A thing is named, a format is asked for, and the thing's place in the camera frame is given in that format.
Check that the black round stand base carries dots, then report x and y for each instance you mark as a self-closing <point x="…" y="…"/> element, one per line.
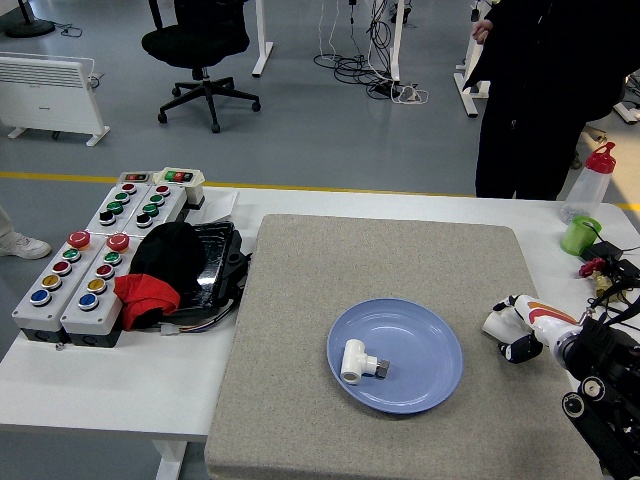
<point x="30" y="27"/>

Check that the black glossy tray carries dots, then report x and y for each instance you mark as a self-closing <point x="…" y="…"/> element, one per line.
<point x="215" y="265"/>

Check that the white table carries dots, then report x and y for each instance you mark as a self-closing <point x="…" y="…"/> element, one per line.
<point x="125" y="390"/>

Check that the black adapter box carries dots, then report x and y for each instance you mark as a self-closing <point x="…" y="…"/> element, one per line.
<point x="627" y="270"/>

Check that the person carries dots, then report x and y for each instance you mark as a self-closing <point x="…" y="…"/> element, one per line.
<point x="540" y="75"/>

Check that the white panel heater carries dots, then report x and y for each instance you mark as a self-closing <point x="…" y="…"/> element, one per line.
<point x="45" y="95"/>

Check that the small grey rocker switch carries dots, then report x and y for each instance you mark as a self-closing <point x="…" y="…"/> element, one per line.
<point x="136" y="177"/>

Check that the green cup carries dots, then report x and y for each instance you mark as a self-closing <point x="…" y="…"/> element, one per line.
<point x="575" y="237"/>

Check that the red cloth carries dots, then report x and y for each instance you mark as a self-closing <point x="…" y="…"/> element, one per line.
<point x="145" y="297"/>

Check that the black cloth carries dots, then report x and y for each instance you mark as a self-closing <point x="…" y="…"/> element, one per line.
<point x="167" y="255"/>

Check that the grey emergency-stop button box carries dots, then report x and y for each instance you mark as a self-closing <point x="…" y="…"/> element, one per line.
<point x="95" y="295"/>
<point x="50" y="285"/>

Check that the brass valve fitting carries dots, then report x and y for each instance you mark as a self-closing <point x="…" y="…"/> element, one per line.
<point x="602" y="285"/>

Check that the white pipe tee fitting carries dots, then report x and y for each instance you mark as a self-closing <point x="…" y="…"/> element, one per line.
<point x="502" y="325"/>

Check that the white pipe tee metal nut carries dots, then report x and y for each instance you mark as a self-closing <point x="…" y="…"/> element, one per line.
<point x="352" y="362"/>

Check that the black office chair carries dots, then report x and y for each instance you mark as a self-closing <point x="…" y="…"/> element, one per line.
<point x="195" y="42"/>

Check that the grey four-button control box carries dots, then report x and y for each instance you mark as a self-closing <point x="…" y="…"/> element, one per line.
<point x="117" y="207"/>
<point x="155" y="205"/>

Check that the clear bottle red cap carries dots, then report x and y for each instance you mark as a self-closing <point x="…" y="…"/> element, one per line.
<point x="590" y="190"/>

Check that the person's hand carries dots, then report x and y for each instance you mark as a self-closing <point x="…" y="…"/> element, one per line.
<point x="482" y="31"/>

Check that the white paper sheet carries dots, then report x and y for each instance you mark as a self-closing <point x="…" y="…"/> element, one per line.
<point x="220" y="205"/>

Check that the person's white shoe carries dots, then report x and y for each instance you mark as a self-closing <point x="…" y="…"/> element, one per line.
<point x="25" y="246"/>

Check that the blue plate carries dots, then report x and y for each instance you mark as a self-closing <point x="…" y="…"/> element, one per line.
<point x="415" y="370"/>

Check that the white desk leg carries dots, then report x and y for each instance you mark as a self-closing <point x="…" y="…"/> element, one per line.
<point x="262" y="50"/>
<point x="397" y="40"/>
<point x="469" y="97"/>

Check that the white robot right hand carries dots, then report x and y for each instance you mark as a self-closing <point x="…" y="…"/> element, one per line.
<point x="542" y="317"/>

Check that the black power adapter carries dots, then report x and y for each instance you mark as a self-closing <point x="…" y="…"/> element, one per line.
<point x="602" y="251"/>

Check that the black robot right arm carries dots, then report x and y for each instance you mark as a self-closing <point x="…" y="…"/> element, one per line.
<point x="605" y="360"/>

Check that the grey-brown mat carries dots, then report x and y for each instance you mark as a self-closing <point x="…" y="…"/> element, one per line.
<point x="380" y="260"/>

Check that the cream green-red switch box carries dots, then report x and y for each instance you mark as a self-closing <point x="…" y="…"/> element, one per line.
<point x="180" y="177"/>

